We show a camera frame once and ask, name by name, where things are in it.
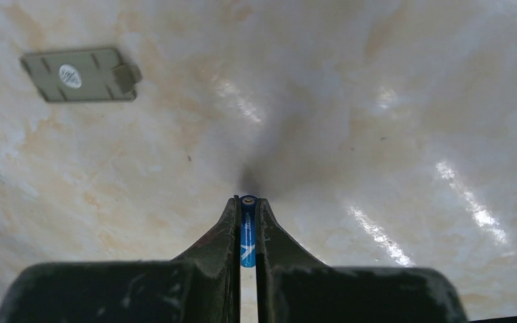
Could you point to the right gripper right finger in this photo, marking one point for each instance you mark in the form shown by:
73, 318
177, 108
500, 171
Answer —
295, 286

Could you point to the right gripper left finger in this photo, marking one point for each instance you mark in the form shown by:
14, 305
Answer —
201, 284

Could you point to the blue battery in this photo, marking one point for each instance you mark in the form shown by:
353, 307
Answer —
248, 231

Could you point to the grey remote battery cover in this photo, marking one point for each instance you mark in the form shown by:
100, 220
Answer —
82, 76

